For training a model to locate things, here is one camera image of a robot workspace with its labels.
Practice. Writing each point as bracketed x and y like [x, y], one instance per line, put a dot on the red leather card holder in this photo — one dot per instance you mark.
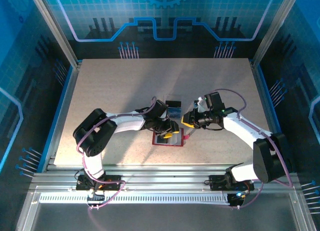
[177, 141]

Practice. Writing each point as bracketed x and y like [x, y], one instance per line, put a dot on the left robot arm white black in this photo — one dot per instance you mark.
[95, 133]

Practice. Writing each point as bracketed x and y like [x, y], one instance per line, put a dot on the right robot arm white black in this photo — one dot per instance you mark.
[272, 158]

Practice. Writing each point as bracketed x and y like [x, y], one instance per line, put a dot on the dark grey credit card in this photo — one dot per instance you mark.
[162, 141]

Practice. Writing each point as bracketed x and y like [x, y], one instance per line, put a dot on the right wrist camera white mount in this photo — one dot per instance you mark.
[200, 106]

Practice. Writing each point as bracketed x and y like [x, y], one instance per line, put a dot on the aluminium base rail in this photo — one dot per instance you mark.
[162, 177]

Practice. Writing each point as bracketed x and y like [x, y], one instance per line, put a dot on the aluminium side rail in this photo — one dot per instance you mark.
[66, 101]
[267, 101]

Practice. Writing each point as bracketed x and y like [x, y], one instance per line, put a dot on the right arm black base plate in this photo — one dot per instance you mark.
[217, 182]

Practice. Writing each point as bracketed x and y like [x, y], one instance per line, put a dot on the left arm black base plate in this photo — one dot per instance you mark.
[112, 182]

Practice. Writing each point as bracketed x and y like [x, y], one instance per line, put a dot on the aluminium frame post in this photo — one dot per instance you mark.
[275, 26]
[55, 28]

